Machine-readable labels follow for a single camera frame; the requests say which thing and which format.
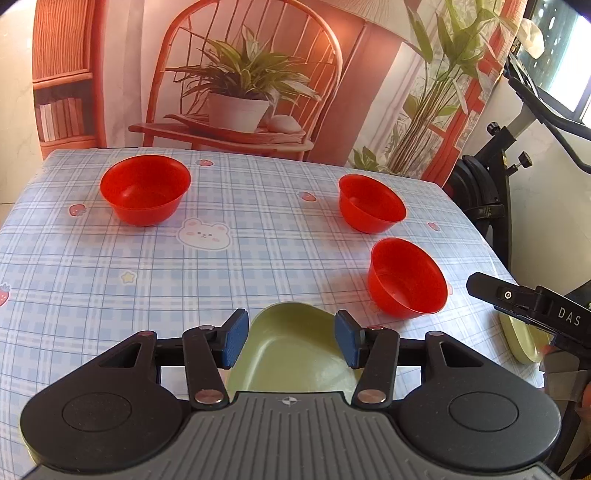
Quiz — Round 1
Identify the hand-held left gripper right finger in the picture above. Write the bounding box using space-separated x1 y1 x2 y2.
334 309 491 409

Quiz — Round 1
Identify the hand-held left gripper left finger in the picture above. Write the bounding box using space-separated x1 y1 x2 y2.
90 308 250 409

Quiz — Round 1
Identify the black exercise bike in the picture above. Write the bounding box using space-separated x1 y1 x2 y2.
442 55 591 289

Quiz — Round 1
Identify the printed wall backdrop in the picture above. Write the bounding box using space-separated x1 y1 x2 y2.
31 0 528 191

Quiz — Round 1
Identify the white cloth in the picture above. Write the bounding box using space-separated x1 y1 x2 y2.
516 18 546 59

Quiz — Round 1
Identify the window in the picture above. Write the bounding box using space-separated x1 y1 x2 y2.
525 0 591 118

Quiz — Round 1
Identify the red bowl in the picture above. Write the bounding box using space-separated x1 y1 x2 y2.
338 174 407 234
100 155 192 227
368 237 448 320

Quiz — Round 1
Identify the green plate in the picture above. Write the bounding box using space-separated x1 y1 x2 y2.
499 314 554 363
226 301 363 398

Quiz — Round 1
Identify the person's right hand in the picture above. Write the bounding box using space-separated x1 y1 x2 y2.
539 344 591 416

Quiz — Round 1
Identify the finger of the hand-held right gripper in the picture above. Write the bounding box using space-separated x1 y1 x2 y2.
466 272 557 334

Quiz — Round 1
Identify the blue checked tablecloth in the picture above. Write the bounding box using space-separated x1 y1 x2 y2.
0 148 555 480

